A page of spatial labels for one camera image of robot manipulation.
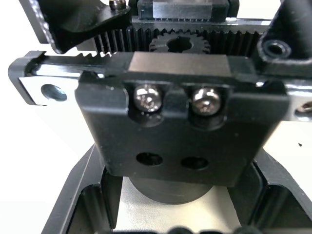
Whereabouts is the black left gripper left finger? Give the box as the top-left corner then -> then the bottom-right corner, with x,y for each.
40,143 -> 123,234

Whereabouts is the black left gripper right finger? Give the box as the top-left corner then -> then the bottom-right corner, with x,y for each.
235,149 -> 312,234

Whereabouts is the black gripper body workpiece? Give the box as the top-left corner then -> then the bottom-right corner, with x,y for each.
7,0 -> 312,206

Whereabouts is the silver pan head screw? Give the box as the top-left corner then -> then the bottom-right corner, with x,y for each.
133,83 -> 163,113
192,87 -> 223,116

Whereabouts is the black finger piece with hole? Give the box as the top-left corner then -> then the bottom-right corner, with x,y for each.
256,0 -> 312,64

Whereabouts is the black finger piece with screw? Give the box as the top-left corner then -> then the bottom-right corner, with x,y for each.
19,0 -> 132,55

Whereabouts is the small dark screw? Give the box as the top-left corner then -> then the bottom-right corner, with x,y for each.
109,0 -> 126,11

